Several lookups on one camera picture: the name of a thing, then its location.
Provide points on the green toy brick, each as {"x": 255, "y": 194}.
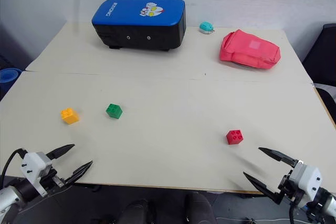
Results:
{"x": 114, "y": 111}

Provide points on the yellow toy brick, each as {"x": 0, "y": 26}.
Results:
{"x": 70, "y": 116}

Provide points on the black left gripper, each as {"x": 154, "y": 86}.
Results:
{"x": 53, "y": 178}

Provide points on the blue and black padded box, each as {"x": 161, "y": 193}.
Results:
{"x": 140, "y": 23}

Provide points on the black chair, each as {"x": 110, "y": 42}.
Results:
{"x": 321, "y": 56}

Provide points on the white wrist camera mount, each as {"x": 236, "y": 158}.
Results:
{"x": 307, "y": 180}
{"x": 35, "y": 167}

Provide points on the pink fabric pouch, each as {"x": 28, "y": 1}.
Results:
{"x": 249, "y": 50}

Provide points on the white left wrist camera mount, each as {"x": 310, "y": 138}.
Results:
{"x": 35, "y": 167}

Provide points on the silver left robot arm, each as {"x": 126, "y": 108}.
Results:
{"x": 11, "y": 195}

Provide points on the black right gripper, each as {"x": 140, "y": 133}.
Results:
{"x": 287, "y": 188}

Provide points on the blue bucket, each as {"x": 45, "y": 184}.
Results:
{"x": 9, "y": 76}

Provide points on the red toy brick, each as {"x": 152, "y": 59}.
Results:
{"x": 234, "y": 137}

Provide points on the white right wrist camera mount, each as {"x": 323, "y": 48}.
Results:
{"x": 307, "y": 180}

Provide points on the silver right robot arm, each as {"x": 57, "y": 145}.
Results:
{"x": 326, "y": 203}

